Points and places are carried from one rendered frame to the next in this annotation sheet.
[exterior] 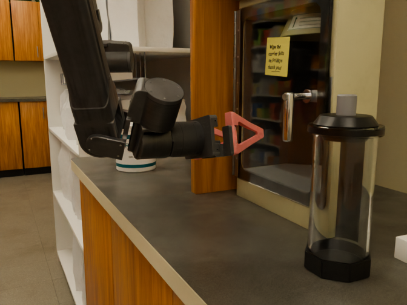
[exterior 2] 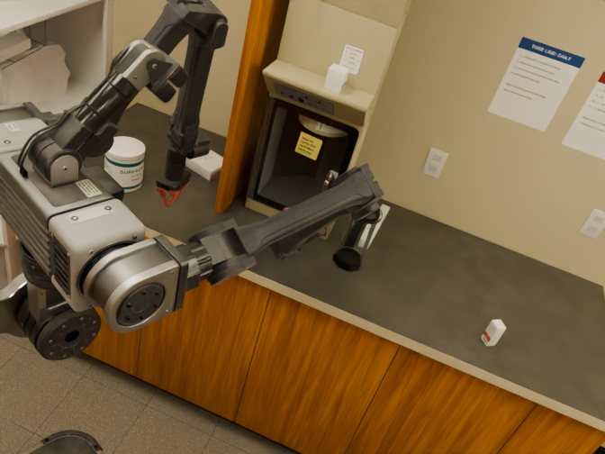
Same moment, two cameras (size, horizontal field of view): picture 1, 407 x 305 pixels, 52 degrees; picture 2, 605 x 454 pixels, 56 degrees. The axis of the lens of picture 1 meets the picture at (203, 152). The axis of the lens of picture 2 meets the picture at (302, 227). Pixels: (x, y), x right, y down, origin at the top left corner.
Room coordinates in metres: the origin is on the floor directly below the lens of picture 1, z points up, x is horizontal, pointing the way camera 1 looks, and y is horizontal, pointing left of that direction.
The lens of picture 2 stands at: (-0.14, 1.14, 2.17)
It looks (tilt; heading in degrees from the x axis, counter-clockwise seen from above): 37 degrees down; 306
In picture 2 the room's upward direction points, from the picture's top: 17 degrees clockwise
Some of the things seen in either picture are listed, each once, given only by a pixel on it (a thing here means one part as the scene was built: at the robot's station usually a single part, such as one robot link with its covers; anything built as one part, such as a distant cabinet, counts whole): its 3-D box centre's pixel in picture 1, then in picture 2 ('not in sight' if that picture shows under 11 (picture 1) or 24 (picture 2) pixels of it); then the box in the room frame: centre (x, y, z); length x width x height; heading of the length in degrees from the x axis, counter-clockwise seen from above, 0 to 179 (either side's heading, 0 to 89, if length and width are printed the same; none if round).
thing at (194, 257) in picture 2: not in sight; (183, 267); (0.45, 0.64, 1.45); 0.09 x 0.08 x 0.12; 0
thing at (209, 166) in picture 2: not in sight; (205, 161); (1.29, -0.11, 0.96); 0.16 x 0.12 x 0.04; 11
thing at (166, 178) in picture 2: not in sight; (174, 170); (0.99, 0.26, 1.21); 0.10 x 0.07 x 0.07; 116
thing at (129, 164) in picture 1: (135, 146); (124, 164); (1.32, 0.22, 1.01); 0.13 x 0.13 x 0.15
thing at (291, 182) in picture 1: (274, 98); (300, 166); (0.87, -0.15, 1.19); 0.30 x 0.01 x 0.40; 26
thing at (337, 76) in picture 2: not in sight; (336, 77); (0.80, -0.12, 1.54); 0.05 x 0.05 x 0.06; 27
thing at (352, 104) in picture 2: not in sight; (315, 97); (0.84, -0.10, 1.46); 0.32 x 0.12 x 0.10; 27
